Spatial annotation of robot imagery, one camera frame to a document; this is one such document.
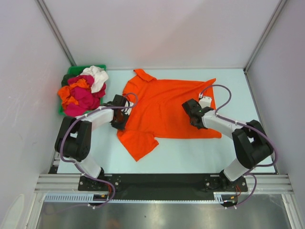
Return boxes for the aluminium frame rail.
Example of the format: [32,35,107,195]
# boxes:
[34,174,293,194]

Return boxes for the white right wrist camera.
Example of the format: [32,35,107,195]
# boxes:
[199,96,213,110]

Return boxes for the magenta t-shirt in bin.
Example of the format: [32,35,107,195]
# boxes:
[61,75,106,117]

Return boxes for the white t-shirt in bin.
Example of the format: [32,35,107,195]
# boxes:
[80,65,109,93]

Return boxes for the dark green t-shirt in bin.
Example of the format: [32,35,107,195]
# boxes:
[61,74,76,87]

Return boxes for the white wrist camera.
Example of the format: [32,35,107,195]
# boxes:
[199,96,213,110]
[123,100,133,115]

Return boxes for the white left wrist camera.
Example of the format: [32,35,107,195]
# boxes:
[123,100,133,115]

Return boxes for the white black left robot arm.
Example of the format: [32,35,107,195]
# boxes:
[54,93,138,191]

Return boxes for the slotted grey cable duct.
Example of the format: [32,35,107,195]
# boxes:
[44,193,236,205]

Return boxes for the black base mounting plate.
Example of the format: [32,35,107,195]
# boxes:
[78,173,248,201]

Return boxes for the orange t-shirt in bin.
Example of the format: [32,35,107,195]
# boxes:
[57,79,89,110]

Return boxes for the orange t-shirt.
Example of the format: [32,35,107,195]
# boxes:
[57,79,89,110]
[117,69,222,161]

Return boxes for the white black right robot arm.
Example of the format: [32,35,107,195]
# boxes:
[182,99,275,191]

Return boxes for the green plastic bin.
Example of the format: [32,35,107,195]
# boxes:
[59,65,106,115]

